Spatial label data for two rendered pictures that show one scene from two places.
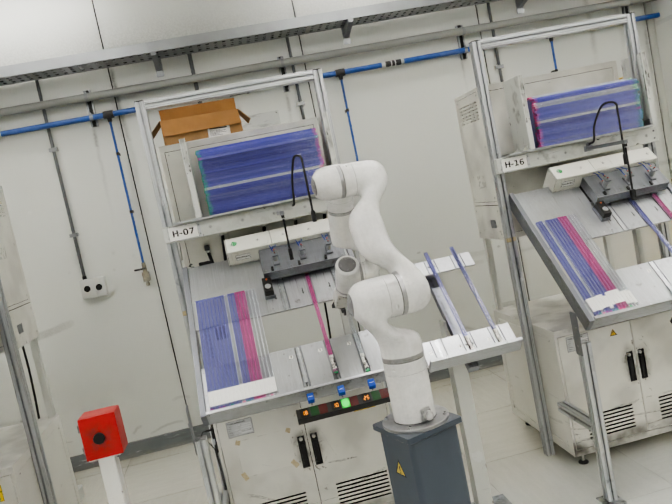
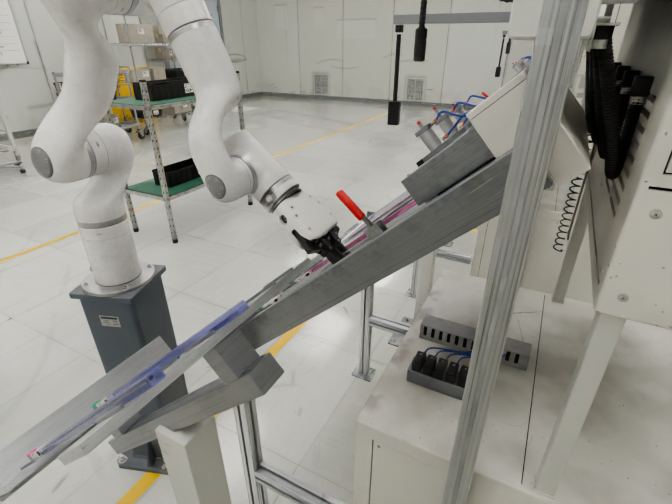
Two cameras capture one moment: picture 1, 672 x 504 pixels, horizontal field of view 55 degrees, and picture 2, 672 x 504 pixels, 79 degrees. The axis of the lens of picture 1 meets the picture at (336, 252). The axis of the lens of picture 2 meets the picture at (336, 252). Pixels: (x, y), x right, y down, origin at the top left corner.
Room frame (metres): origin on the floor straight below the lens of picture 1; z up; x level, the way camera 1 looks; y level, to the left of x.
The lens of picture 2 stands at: (2.87, -0.58, 1.31)
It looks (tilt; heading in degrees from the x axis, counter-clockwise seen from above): 28 degrees down; 126
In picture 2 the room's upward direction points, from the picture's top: straight up
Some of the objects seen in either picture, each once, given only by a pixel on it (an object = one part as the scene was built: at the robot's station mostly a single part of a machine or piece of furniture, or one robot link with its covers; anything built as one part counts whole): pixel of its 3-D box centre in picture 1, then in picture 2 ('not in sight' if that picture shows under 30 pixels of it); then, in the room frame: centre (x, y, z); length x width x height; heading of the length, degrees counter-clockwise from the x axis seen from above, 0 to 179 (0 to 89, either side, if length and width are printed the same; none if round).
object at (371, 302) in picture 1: (384, 319); (101, 172); (1.77, -0.09, 1.00); 0.19 x 0.12 x 0.24; 102
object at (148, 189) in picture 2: not in sight; (186, 151); (0.10, 1.31, 0.55); 0.91 x 0.46 x 1.10; 98
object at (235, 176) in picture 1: (262, 171); not in sight; (2.72, 0.23, 1.52); 0.51 x 0.13 x 0.27; 98
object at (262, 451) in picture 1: (305, 441); (512, 449); (2.83, 0.31, 0.31); 0.70 x 0.65 x 0.62; 98
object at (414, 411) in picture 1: (409, 389); (111, 250); (1.78, -0.12, 0.79); 0.19 x 0.19 x 0.18
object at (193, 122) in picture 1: (223, 117); not in sight; (3.00, 0.38, 1.82); 0.68 x 0.30 x 0.20; 98
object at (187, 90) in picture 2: not in sight; (175, 87); (0.10, 1.31, 1.01); 0.57 x 0.17 x 0.11; 98
